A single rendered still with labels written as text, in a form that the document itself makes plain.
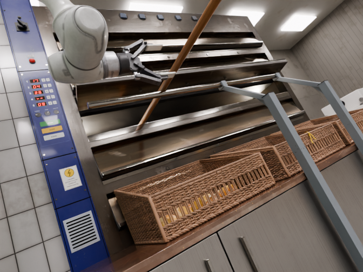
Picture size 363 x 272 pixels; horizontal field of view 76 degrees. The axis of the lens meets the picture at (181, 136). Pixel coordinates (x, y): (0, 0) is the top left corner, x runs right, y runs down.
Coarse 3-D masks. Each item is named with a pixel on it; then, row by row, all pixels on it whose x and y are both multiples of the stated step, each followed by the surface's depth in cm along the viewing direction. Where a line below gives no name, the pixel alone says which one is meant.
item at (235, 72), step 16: (256, 64) 186; (272, 64) 197; (96, 80) 122; (112, 80) 126; (128, 80) 131; (176, 80) 152; (192, 80) 161; (208, 80) 170; (80, 96) 124; (96, 96) 129; (112, 96) 135
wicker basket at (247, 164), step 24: (192, 168) 137; (216, 168) 130; (240, 168) 94; (264, 168) 101; (120, 192) 103; (144, 192) 119; (168, 192) 77; (192, 192) 81; (216, 192) 85; (240, 192) 89; (144, 216) 84; (192, 216) 77; (144, 240) 90; (168, 240) 71
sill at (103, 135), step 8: (280, 96) 206; (232, 104) 178; (240, 104) 181; (248, 104) 185; (200, 112) 162; (208, 112) 164; (216, 112) 168; (160, 120) 146; (168, 120) 148; (176, 120) 150; (120, 128) 133; (128, 128) 134; (136, 128) 137; (144, 128) 139; (88, 136) 123; (96, 136) 125; (104, 136) 127; (112, 136) 129
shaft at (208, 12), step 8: (216, 0) 70; (208, 8) 73; (216, 8) 73; (208, 16) 75; (200, 24) 78; (192, 32) 82; (200, 32) 81; (192, 40) 84; (184, 48) 88; (184, 56) 91; (176, 64) 95; (176, 72) 100; (168, 80) 104; (160, 88) 110; (152, 104) 122; (144, 120) 137
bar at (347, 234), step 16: (224, 80) 127; (240, 80) 134; (256, 80) 141; (288, 80) 145; (304, 80) 137; (128, 96) 99; (144, 96) 103; (160, 96) 107; (256, 96) 109; (272, 96) 103; (336, 96) 125; (272, 112) 103; (336, 112) 125; (288, 128) 98; (352, 128) 120; (288, 144) 100; (304, 160) 95; (320, 176) 94; (320, 192) 93; (336, 208) 90; (336, 224) 90; (352, 240) 87; (352, 256) 88
